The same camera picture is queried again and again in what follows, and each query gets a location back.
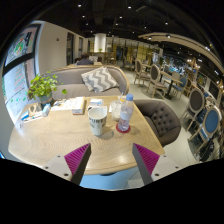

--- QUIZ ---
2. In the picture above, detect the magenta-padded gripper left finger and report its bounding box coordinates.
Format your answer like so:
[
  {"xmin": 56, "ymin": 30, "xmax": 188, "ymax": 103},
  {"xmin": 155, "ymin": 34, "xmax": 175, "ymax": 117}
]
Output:
[{"xmin": 42, "ymin": 142, "xmax": 92, "ymax": 186}]

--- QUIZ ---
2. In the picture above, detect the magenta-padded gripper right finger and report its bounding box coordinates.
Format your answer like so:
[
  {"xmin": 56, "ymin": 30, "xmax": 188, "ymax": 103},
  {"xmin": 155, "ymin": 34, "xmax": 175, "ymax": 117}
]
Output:
[{"xmin": 131, "ymin": 142, "xmax": 183, "ymax": 186}]

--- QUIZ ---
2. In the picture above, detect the clear blue-capped water bottle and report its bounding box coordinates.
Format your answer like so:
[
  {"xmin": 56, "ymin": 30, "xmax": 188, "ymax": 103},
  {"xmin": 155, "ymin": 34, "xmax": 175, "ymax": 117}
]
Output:
[{"xmin": 117, "ymin": 93, "xmax": 135, "ymax": 132}]

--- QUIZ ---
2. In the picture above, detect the white mug with black print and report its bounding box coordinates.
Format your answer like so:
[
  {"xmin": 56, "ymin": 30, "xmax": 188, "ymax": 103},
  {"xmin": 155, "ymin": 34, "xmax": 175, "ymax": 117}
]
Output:
[{"xmin": 87, "ymin": 106, "xmax": 109, "ymax": 137}]

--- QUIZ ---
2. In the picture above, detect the flat round red coaster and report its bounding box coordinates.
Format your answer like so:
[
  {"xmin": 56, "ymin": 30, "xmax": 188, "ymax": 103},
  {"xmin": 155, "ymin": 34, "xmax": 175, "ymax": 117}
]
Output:
[{"xmin": 115, "ymin": 123, "xmax": 132, "ymax": 134}]

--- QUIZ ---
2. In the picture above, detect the grey tufted armchair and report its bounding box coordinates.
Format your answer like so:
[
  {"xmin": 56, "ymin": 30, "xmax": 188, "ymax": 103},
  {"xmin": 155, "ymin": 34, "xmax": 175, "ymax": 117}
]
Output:
[{"xmin": 133, "ymin": 99, "xmax": 182, "ymax": 148}]

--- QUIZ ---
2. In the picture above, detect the white orange box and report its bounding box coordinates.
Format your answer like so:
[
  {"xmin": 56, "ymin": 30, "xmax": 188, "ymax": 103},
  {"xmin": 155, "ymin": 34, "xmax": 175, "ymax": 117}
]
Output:
[{"xmin": 71, "ymin": 96, "xmax": 86, "ymax": 115}]

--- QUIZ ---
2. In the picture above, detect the light blue small box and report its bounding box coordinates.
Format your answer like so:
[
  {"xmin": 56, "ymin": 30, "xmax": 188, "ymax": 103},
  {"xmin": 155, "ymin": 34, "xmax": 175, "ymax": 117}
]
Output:
[{"xmin": 41, "ymin": 103, "xmax": 52, "ymax": 117}]

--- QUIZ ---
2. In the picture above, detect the clear plastic cup with straw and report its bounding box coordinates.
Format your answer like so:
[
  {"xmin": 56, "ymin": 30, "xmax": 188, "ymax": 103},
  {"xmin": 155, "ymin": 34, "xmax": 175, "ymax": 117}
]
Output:
[{"xmin": 109, "ymin": 92, "xmax": 125, "ymax": 122}]

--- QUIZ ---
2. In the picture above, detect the small blue white pack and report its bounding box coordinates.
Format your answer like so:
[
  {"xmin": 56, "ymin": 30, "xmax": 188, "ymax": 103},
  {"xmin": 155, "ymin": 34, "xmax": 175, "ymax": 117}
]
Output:
[{"xmin": 89, "ymin": 98, "xmax": 104, "ymax": 108}]

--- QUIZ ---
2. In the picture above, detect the wooden card stand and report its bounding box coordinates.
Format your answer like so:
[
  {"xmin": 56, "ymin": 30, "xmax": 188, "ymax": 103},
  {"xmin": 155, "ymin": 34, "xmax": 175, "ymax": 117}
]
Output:
[{"xmin": 28, "ymin": 102, "xmax": 43, "ymax": 117}]

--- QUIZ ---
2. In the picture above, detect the blue white flat pack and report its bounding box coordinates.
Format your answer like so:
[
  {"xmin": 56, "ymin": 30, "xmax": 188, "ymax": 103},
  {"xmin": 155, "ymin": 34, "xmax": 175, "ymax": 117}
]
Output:
[{"xmin": 20, "ymin": 110, "xmax": 31, "ymax": 122}]

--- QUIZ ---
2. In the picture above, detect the group of dining chairs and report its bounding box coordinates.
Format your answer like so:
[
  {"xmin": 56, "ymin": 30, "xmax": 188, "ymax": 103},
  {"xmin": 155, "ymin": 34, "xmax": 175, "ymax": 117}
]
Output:
[{"xmin": 132, "ymin": 58, "xmax": 224, "ymax": 161}]

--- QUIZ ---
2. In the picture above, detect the green potted plant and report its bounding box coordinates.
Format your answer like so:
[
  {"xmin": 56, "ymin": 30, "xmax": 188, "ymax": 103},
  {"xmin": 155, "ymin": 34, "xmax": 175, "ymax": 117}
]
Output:
[{"xmin": 27, "ymin": 71, "xmax": 68, "ymax": 104}]

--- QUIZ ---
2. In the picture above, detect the grey curved sofa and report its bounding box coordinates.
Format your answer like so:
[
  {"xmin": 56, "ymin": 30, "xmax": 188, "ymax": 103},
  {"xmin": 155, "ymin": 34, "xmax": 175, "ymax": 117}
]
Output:
[{"xmin": 43, "ymin": 64, "xmax": 130, "ymax": 101}]

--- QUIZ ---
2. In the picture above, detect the grey white chevron pillow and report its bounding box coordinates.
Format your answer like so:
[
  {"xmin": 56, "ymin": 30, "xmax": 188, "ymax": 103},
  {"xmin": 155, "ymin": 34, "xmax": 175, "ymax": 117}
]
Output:
[{"xmin": 80, "ymin": 66, "xmax": 119, "ymax": 93}]

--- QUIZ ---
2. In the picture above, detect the person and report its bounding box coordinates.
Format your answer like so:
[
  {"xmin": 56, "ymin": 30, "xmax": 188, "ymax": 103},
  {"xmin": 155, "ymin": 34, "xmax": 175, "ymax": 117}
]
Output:
[{"xmin": 75, "ymin": 53, "xmax": 95, "ymax": 66}]

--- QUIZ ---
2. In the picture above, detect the white round column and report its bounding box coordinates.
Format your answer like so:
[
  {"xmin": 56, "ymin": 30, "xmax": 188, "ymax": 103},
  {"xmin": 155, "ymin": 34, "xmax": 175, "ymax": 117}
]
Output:
[{"xmin": 93, "ymin": 32, "xmax": 107, "ymax": 53}]

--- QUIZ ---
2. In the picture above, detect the group of ceiling lights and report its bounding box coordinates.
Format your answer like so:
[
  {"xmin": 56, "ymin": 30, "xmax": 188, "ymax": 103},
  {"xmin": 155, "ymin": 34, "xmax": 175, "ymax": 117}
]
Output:
[{"xmin": 76, "ymin": 3, "xmax": 174, "ymax": 38}]

